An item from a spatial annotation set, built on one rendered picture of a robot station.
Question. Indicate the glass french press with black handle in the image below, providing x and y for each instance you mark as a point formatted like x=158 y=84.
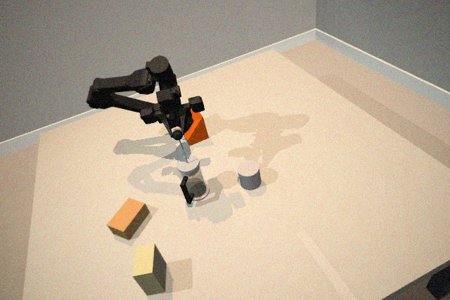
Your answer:
x=193 y=184

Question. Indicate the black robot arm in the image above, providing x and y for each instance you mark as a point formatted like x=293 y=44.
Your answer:
x=102 y=94

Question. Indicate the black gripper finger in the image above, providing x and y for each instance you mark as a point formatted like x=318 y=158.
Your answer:
x=163 y=119
x=185 y=113

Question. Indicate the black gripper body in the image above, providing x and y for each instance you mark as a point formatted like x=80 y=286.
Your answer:
x=194 y=103

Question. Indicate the grey cylinder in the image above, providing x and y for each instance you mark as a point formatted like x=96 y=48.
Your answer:
x=249 y=175

